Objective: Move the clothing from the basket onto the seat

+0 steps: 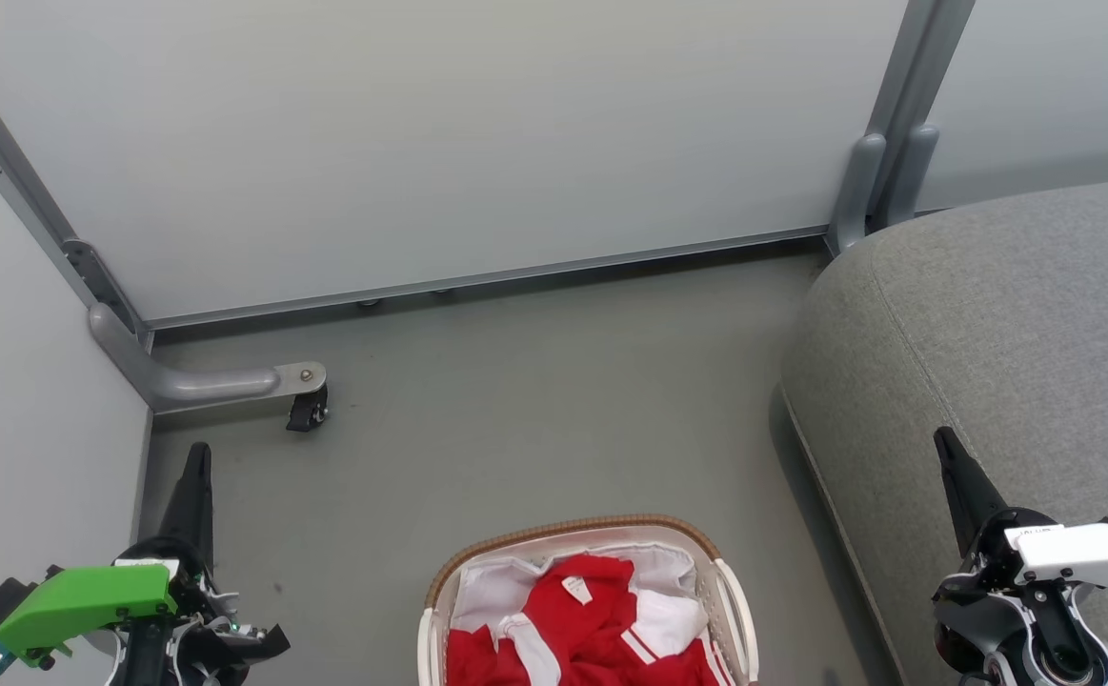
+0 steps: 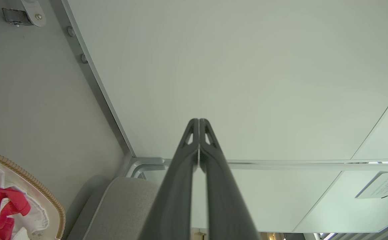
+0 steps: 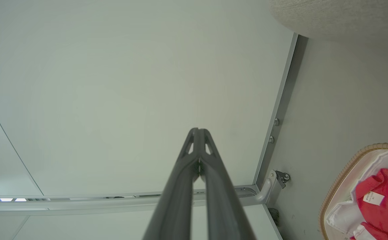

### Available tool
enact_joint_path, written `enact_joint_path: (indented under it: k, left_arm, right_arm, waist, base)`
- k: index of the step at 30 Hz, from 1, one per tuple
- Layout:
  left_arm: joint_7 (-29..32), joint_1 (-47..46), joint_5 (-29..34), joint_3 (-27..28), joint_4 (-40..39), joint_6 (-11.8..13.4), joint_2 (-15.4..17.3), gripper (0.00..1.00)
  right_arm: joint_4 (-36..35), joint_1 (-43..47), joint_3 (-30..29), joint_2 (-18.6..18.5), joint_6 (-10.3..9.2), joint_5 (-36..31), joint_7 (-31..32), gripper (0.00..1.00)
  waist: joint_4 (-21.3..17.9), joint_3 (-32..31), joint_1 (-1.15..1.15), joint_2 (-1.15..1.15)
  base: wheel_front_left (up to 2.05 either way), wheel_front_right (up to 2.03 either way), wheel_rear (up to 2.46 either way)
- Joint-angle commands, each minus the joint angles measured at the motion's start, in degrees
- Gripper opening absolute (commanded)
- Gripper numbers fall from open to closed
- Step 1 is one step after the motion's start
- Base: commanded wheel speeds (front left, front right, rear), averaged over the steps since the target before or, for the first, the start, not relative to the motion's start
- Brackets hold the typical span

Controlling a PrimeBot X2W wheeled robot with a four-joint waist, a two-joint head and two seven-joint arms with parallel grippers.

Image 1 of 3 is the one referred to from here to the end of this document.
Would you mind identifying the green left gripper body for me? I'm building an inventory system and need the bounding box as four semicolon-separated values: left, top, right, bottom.
0;538;231;665

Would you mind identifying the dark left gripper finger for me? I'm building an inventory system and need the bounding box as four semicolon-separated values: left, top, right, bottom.
158;441;214;573

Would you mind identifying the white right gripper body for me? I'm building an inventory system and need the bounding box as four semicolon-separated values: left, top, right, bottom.
963;508;1108;594

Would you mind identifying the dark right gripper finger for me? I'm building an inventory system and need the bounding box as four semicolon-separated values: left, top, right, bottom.
935;426;1007;558

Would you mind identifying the red and white garment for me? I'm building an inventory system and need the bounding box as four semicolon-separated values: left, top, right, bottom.
446;553;735;686

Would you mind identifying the grey fabric sofa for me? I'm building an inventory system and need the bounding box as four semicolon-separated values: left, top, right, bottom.
780;174;1108;686

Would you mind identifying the grey partition foot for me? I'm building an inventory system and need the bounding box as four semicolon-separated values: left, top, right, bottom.
89;303;328;413

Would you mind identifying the black caster wheel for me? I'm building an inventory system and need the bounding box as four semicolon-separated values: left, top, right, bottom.
287;386;331;433

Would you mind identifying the white laundry basket brown rim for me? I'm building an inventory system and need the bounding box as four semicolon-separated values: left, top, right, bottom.
417;514;760;686

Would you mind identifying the grey partition corner post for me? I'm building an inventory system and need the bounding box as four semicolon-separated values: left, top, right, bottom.
0;36;152;336

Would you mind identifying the grey partition bottom rail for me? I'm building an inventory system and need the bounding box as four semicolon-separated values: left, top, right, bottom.
147;225;831;331

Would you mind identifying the grey partition post with braces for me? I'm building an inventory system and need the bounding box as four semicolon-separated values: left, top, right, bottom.
828;0;976;256

